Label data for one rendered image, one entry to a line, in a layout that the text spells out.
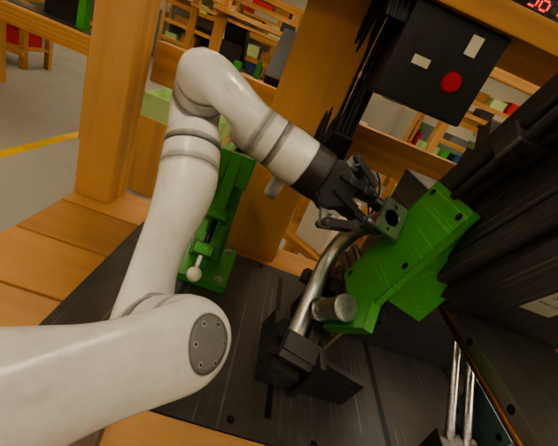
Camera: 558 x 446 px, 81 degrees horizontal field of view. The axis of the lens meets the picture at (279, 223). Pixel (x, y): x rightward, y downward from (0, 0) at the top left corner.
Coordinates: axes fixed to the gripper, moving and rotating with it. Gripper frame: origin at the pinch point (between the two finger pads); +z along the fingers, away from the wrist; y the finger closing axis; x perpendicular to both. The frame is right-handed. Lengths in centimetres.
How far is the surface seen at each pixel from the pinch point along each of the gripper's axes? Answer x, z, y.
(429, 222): -7.2, 3.3, -0.4
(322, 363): 7.0, 5.0, -22.0
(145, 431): 7.4, -13.3, -39.3
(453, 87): -4.0, 1.1, 27.3
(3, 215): 191, -115, -27
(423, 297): -4.3, 8.8, -8.7
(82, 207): 47, -46, -16
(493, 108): 361, 341, 591
